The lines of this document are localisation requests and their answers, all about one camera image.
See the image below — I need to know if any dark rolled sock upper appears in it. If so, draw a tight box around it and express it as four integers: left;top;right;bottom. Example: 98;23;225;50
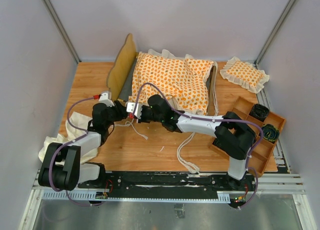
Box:
249;104;270;122

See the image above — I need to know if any duck print small pillow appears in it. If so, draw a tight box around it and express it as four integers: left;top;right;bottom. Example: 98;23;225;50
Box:
220;56;270;94

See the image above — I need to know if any duck print bed cover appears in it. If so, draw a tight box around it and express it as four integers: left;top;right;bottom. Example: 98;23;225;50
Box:
119;49;218;115

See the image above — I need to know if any wooden compartment organizer box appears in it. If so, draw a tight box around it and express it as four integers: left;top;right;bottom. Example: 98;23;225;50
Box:
209;95;287;177

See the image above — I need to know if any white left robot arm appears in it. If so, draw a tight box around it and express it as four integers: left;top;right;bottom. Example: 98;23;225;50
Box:
38;100;128;192

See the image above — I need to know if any wooden pet bed frame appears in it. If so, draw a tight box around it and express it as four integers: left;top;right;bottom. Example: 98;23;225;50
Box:
106;33;218;115

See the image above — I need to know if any cream cloth pile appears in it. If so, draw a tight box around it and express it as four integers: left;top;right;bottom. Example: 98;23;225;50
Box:
38;111;98;164

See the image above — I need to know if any dark rolled sock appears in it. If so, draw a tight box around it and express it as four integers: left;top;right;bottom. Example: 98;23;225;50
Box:
249;104;270;122
261;124;280;144

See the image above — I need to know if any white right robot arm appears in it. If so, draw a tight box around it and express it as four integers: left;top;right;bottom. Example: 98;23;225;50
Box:
132;95;256;190

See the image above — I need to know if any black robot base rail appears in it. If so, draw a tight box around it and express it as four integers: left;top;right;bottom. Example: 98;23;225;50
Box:
35;170;306;203

